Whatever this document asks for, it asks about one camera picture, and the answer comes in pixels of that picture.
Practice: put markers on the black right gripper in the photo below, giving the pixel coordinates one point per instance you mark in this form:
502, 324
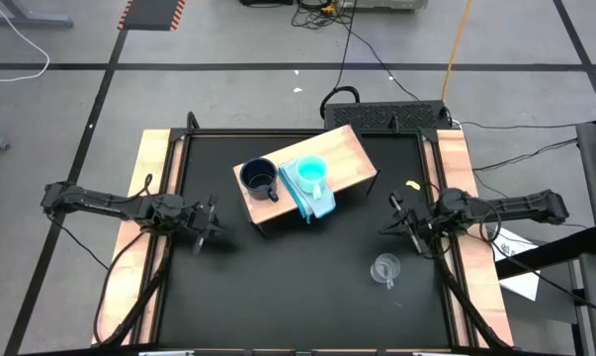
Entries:
421, 217

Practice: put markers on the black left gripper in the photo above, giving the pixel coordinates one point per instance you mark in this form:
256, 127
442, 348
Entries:
194, 217

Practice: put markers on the clear glass mug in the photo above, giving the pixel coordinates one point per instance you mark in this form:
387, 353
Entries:
385, 267

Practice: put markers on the dark blue speckled enamel mug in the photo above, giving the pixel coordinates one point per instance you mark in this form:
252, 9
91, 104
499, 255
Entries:
258, 179

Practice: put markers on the mint green plastic mug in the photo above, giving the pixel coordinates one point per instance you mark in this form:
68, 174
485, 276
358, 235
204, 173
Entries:
311, 170

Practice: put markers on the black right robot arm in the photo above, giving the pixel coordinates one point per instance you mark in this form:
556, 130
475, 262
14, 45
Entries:
525, 206

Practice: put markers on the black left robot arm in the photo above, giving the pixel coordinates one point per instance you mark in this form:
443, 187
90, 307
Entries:
90, 200

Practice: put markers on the small yellow tag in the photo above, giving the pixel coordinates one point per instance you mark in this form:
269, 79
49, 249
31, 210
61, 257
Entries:
412, 185

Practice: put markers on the folded blue-grey cloth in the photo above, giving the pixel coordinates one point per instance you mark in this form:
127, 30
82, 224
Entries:
323, 206

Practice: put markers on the wooden table side board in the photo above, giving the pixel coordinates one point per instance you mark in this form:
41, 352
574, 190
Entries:
480, 296
124, 277

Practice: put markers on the black perforated computer case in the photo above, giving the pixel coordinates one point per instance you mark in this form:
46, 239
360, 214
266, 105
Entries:
384, 116

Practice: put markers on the white paper sheet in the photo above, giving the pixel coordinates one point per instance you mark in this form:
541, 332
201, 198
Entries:
517, 282

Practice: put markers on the black mat with hazard stripes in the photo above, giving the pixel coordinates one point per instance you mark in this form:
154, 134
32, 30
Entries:
151, 14

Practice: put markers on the grey power strip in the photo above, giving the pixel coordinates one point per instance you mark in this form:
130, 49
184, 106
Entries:
386, 4

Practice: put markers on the grey metal stand foot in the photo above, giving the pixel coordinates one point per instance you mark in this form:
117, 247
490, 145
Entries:
25, 19

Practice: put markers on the wooden shelf with black frame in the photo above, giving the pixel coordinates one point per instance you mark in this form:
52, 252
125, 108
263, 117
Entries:
344, 148

